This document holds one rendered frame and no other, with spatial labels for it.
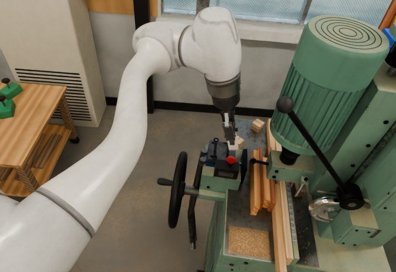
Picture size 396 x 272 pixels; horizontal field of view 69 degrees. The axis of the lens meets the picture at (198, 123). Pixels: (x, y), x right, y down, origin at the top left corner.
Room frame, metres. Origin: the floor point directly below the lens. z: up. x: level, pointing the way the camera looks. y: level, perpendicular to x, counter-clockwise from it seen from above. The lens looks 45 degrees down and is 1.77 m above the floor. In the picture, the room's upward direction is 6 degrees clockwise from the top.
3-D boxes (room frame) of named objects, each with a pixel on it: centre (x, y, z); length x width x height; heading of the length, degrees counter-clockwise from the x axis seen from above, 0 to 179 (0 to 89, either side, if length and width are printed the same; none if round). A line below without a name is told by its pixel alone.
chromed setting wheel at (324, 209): (0.46, -0.42, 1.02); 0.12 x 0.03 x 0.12; 87
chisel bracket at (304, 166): (0.59, -0.31, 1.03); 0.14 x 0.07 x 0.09; 87
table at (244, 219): (0.64, -0.19, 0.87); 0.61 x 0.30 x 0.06; 177
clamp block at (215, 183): (0.64, -0.10, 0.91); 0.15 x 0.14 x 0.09; 177
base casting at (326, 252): (0.58, -0.41, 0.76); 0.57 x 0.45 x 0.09; 87
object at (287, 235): (0.63, -0.31, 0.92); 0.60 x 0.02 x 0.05; 177
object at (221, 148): (0.63, -0.10, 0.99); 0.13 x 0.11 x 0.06; 177
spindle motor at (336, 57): (0.59, -0.29, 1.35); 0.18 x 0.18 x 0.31
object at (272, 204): (0.62, -0.28, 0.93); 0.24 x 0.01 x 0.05; 177
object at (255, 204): (0.59, -0.22, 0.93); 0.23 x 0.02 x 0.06; 177
